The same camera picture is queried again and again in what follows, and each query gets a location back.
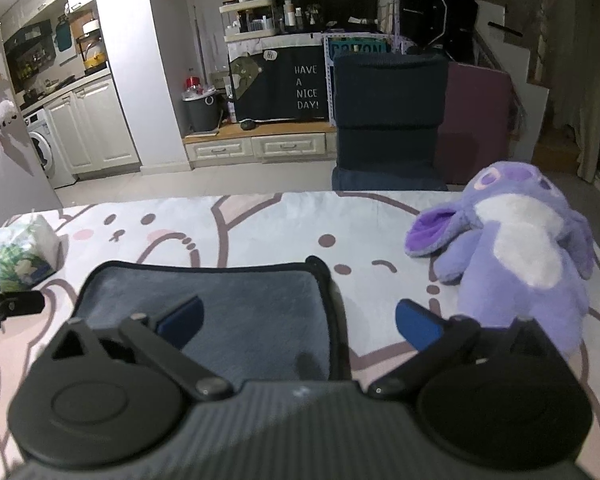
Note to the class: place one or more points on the grey trash bin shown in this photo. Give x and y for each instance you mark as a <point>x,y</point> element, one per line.
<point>202,112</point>

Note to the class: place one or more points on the beige curtain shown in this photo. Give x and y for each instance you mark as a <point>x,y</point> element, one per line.
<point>580,60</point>

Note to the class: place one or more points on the tissue pack with green print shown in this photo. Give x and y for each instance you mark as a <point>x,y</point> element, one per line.
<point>15,255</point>

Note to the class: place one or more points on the purple board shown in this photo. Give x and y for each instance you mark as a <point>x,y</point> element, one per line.
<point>475,120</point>

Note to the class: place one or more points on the purple plush toy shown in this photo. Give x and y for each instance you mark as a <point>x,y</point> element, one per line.
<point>520,255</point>

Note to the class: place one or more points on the hanging dark clothes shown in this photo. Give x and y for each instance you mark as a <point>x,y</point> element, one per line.
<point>437,5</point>

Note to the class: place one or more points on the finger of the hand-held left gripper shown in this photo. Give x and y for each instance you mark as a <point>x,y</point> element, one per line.
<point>20,302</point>

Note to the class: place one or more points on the blue sign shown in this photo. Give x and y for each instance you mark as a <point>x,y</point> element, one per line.
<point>357,47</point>

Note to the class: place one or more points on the yellow kettle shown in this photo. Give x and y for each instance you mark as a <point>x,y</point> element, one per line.
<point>94,56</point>

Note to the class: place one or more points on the white staircase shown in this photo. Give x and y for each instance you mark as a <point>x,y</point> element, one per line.
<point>517,75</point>

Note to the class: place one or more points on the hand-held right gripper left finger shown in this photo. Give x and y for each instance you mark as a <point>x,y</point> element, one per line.
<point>180,321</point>

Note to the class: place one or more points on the black cloth with white lettering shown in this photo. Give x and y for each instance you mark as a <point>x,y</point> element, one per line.
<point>285,85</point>

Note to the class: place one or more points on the small white plush toy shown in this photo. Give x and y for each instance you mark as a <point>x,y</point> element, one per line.
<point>6,111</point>

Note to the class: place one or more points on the white kitchen cabinet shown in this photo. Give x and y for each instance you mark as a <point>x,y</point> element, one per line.
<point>100,125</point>

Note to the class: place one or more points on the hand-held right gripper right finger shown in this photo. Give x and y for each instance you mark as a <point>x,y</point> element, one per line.
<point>419,324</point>

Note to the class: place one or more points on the grey towel with black edge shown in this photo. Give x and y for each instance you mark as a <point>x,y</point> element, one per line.
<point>260,310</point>

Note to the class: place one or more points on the white low drawer cabinet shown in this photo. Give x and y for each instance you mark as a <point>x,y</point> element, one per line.
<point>260,145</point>

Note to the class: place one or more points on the white shelf rack with bottles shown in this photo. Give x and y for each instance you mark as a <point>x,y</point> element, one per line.
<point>247,20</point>

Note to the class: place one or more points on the dark blue chair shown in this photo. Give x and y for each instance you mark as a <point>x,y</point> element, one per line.
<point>387,110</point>

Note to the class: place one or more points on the white washing machine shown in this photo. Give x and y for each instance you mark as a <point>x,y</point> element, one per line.
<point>47,145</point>

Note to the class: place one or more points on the printed pink and white bedsheet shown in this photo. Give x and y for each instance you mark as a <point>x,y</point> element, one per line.
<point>260,225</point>

